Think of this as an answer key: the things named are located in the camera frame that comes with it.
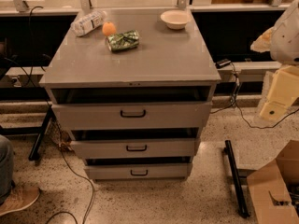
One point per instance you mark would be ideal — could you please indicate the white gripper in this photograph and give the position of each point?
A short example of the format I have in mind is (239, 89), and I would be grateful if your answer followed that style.
(286, 42)

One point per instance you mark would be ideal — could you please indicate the grey bottom drawer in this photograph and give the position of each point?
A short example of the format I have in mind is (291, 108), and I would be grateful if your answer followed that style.
(138, 171)

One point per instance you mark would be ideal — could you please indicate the grey drawer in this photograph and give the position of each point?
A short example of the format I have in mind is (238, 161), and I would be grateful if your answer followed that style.
(138, 171)
(132, 116)
(139, 148)

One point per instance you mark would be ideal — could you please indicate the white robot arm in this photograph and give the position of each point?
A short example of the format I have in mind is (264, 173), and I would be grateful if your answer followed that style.
(282, 41)

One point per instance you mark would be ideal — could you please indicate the grey top drawer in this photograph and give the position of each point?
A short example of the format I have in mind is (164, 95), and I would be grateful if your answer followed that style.
(132, 116)

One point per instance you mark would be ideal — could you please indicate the grey drawer cabinet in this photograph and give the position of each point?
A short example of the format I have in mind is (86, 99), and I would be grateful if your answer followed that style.
(166, 67)

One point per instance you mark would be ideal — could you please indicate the grey middle drawer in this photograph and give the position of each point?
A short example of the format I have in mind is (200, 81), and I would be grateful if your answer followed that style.
(139, 148)

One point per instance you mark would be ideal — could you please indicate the small black power adapter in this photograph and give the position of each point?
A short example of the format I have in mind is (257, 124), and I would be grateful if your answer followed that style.
(222, 63)

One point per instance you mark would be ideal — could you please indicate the brown cardboard box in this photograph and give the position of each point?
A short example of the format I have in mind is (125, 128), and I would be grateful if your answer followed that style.
(268, 187)

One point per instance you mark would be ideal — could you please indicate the black metal floor bar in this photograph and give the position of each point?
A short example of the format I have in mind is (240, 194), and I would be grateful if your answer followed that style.
(242, 206)

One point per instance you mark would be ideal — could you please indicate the white paper bowl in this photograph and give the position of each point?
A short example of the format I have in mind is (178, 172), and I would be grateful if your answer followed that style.
(175, 19)

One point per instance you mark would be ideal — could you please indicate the green crushed can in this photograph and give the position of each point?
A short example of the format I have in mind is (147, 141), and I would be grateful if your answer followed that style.
(123, 41)

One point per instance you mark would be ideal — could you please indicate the orange fruit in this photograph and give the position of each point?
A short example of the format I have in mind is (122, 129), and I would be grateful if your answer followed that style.
(109, 28)

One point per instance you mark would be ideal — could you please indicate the clear plastic water bottle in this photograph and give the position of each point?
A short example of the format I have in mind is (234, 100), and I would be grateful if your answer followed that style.
(88, 23)

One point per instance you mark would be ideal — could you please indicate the black table leg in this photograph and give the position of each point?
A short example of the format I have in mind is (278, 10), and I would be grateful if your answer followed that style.
(34, 155)

